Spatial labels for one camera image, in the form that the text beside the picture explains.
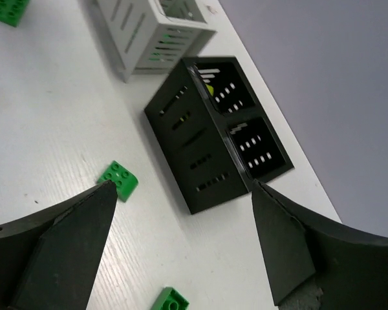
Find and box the black two-compartment container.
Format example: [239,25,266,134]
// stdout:
[144,57,294,214]

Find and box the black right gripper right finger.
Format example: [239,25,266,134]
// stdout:
[252,181,388,309]

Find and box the green square lego brick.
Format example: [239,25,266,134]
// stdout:
[97,161,138,202]

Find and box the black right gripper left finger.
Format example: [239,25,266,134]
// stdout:
[0,181,118,309]

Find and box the green lego pair with yellow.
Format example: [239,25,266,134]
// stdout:
[151,287,189,310]

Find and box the green flat lego left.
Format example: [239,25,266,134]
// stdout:
[0,0,30,27]

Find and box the white two-compartment container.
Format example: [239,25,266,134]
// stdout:
[95,0,217,81]

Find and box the lime rounded lego brick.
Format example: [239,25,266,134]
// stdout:
[206,84,214,96]

